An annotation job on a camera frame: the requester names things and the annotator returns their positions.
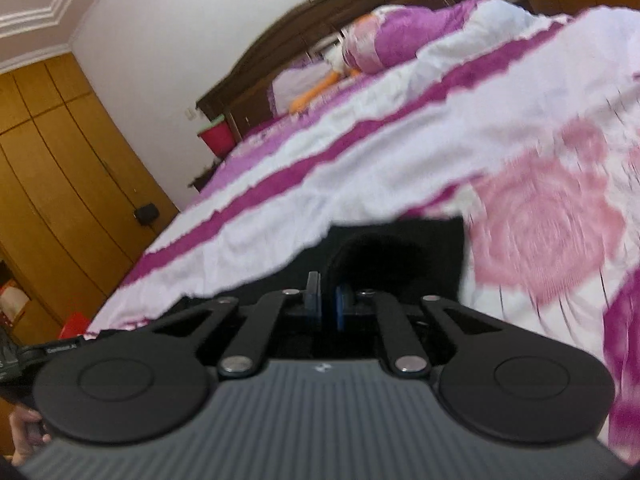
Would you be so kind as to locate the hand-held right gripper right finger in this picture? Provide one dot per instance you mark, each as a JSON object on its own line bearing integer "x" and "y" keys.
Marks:
{"x": 343, "y": 305}

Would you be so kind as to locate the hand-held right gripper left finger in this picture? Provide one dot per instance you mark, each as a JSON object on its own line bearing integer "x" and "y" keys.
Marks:
{"x": 312, "y": 296}

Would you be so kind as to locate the black buttoned cardigan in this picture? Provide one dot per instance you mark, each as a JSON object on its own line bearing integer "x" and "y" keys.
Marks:
{"x": 400, "y": 255}

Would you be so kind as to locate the person's left hand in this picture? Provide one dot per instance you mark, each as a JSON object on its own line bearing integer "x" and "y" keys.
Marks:
{"x": 22, "y": 435}

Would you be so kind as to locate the red bag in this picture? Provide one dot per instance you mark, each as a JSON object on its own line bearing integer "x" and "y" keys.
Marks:
{"x": 74, "y": 326}

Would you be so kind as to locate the red box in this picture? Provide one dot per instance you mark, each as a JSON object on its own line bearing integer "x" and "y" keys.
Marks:
{"x": 12, "y": 302}

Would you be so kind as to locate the purple floral bedspread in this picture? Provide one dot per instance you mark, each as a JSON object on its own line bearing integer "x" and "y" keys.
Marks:
{"x": 380, "y": 150}

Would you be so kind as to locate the black pouch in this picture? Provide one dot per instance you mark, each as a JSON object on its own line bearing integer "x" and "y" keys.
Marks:
{"x": 146, "y": 212}

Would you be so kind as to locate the wooden wardrobe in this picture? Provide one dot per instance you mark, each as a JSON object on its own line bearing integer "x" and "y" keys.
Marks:
{"x": 65, "y": 180}

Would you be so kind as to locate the red bucket with green lid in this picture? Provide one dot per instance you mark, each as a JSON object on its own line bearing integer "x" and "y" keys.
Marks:
{"x": 216, "y": 136}

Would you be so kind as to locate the lilac pillow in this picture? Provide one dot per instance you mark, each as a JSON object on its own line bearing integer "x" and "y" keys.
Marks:
{"x": 295, "y": 87}

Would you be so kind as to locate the white orange plush toy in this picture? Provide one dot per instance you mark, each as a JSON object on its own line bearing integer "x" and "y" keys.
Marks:
{"x": 330, "y": 72}

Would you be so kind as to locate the dark wooden headboard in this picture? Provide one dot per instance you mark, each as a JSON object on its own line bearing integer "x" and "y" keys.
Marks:
{"x": 320, "y": 40}

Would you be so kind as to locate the purple white pillow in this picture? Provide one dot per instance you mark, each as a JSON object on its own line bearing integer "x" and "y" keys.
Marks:
{"x": 400, "y": 35}

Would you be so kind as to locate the white wall switch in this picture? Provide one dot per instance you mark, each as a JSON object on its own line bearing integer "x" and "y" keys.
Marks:
{"x": 189, "y": 113}

